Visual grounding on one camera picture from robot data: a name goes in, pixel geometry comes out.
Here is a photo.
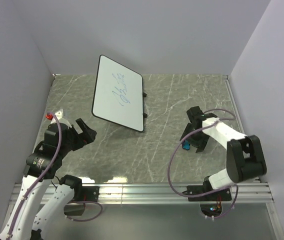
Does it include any aluminium front rail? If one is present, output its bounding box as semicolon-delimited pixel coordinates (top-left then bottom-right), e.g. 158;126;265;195
8;181;275;206

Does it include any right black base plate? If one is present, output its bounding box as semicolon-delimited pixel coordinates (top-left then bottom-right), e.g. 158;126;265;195
184;184;232;202

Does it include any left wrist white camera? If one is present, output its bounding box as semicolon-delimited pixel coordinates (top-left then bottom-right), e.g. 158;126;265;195
45;108;72;128

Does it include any blue whiteboard eraser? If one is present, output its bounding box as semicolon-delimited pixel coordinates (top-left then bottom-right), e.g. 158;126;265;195
182;140;191;151

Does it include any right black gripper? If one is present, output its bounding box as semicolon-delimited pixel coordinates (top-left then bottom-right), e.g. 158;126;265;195
179;122;210;153

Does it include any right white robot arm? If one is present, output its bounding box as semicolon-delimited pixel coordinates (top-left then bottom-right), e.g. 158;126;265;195
180;106;267;200

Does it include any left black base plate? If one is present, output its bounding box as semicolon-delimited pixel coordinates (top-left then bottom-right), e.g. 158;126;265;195
72;186;100;202

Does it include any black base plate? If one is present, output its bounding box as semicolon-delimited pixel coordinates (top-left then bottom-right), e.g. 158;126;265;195
72;186;100;202
184;184;232;202

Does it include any white whiteboard black frame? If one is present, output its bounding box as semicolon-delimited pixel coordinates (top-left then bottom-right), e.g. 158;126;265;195
91;54;147;133

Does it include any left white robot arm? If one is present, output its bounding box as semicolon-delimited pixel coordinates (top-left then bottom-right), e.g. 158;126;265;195
0;116;99;240

